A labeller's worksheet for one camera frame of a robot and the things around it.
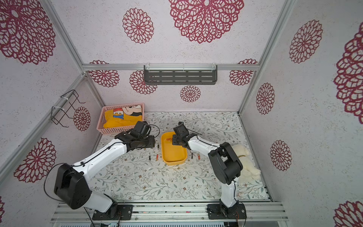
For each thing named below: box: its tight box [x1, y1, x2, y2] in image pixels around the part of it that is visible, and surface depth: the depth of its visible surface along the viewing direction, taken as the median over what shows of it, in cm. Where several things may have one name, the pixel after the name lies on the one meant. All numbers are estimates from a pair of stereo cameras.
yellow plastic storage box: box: [160, 131, 188, 166], surface depth 98 cm
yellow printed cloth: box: [103, 109, 143, 129], surface depth 107 cm
